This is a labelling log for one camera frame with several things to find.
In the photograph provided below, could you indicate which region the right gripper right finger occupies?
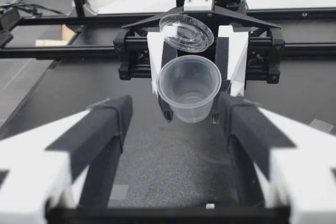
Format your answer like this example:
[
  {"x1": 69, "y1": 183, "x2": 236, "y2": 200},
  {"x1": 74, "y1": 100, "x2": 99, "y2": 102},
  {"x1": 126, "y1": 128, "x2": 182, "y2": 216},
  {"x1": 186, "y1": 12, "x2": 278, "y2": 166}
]
[{"x1": 217, "y1": 92, "x2": 336, "y2": 224}]

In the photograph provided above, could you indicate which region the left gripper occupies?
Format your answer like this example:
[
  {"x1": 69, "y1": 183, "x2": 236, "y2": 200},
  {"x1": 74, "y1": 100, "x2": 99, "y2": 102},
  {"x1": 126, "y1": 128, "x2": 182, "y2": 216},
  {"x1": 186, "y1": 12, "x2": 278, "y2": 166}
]
[{"x1": 112, "y1": 10, "x2": 286, "y2": 124}]

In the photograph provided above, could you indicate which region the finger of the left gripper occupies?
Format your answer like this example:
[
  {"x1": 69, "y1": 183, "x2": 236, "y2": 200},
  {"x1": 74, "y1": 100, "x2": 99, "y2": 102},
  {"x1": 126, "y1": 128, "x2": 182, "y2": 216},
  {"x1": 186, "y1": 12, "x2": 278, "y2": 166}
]
[{"x1": 209, "y1": 25, "x2": 249, "y2": 125}]

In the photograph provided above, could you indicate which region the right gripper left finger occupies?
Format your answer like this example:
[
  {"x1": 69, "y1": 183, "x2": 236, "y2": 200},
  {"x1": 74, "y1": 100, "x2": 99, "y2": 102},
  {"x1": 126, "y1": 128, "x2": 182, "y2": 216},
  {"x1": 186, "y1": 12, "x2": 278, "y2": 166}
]
[{"x1": 0, "y1": 94, "x2": 133, "y2": 224}]

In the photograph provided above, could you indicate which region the clear plastic lid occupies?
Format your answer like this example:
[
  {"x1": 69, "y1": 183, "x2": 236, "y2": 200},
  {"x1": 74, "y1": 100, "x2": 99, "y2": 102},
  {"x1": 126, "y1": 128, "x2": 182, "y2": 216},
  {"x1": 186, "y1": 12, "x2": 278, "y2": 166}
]
[{"x1": 159, "y1": 13, "x2": 214, "y2": 53}]

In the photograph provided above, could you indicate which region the small clear plastic cup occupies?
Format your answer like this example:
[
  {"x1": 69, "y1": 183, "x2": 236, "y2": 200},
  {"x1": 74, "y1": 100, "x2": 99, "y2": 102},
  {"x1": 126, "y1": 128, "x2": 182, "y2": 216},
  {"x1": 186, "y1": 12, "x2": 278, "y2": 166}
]
[{"x1": 156, "y1": 55, "x2": 223, "y2": 124}]

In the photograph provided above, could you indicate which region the brown cardboard box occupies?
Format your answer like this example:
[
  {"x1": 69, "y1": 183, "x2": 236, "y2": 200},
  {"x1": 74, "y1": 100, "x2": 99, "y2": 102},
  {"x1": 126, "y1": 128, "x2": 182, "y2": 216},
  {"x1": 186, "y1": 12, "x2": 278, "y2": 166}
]
[{"x1": 60, "y1": 24, "x2": 77, "y2": 41}]

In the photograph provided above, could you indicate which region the black box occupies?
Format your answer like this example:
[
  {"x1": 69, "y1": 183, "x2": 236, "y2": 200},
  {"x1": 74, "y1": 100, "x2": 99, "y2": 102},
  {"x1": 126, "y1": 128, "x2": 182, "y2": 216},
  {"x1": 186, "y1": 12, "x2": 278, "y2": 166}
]
[{"x1": 0, "y1": 8, "x2": 16, "y2": 49}]

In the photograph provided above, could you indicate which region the white frame corner bracket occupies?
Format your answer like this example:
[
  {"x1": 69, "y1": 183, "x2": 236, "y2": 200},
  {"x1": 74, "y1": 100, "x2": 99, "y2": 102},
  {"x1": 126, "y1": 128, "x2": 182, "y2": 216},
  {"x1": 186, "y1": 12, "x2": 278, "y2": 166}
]
[{"x1": 83, "y1": 0, "x2": 100, "y2": 15}]

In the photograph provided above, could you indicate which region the black cable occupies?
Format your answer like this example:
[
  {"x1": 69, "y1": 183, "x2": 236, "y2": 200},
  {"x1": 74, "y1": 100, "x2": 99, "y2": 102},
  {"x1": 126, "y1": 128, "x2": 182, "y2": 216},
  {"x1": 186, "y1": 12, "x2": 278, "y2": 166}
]
[{"x1": 0, "y1": 3, "x2": 65, "y2": 17}]

